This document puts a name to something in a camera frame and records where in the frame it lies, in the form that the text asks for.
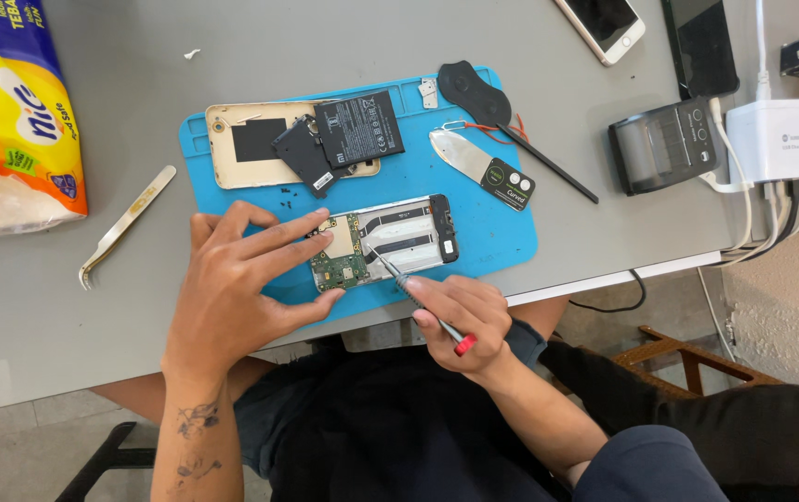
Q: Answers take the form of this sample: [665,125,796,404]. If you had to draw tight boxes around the bundle of charger cables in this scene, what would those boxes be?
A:
[709,178,799,270]

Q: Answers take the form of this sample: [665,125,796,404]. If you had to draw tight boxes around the white USB charger block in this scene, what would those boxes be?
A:
[725,98,799,184]

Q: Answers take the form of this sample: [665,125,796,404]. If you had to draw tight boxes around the red-capped precision screwdriver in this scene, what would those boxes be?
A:
[369,245,478,358]

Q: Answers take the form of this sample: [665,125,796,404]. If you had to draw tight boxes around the black smartphone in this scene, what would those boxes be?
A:
[660,0,741,101]

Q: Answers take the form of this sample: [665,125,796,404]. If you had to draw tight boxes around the brown wooden stool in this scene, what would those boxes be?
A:
[551,325,785,400]

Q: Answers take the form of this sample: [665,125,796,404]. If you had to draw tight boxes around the black oval pad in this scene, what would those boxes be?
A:
[437,60,513,128]

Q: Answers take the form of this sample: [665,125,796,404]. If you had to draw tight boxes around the white smartphone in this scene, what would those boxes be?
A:
[553,0,647,67]

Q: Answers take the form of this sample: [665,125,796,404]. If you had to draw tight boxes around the black plastic spudger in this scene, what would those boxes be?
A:
[496,123,600,205]

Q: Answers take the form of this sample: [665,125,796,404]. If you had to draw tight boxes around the metal curved tweezers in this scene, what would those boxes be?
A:
[78,165,178,291]

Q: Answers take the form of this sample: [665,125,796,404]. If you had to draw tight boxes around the black phone battery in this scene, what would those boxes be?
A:
[313,90,406,170]

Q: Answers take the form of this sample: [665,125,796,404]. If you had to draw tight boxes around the disassembled smartphone with circuit board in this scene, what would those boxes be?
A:
[307,194,460,294]

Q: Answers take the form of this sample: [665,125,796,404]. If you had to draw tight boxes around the person's left hand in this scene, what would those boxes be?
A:
[161,201,349,382]

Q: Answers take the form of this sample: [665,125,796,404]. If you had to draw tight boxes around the black plastic inner cover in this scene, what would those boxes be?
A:
[271,114,356,200]

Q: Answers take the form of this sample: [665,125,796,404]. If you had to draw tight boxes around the white charging cable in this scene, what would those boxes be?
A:
[754,0,773,102]
[698,97,756,253]

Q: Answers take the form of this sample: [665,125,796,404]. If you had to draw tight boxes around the yellow tissue pack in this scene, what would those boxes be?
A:
[0,0,89,238]

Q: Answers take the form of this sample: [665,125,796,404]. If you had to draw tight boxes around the black cable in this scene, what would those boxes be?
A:
[568,268,648,314]

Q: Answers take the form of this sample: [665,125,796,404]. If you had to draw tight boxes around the gold phone back cover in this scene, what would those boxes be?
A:
[205,101,381,191]

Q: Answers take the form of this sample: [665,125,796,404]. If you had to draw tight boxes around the black chair leg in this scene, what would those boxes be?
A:
[54,421,157,502]

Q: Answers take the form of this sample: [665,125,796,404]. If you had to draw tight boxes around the curved metal pry tool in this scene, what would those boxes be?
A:
[429,127,537,213]

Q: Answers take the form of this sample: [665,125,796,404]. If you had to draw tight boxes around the person's right hand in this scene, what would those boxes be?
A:
[404,275,513,382]

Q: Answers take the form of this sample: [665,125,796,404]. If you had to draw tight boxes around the grey thermal printer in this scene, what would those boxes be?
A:
[608,97,720,197]

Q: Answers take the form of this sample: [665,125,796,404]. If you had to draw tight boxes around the blue silicone repair mat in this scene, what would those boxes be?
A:
[178,66,539,326]

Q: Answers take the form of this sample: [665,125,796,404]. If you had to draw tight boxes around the orange wire with ring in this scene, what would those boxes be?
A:
[441,113,530,146]

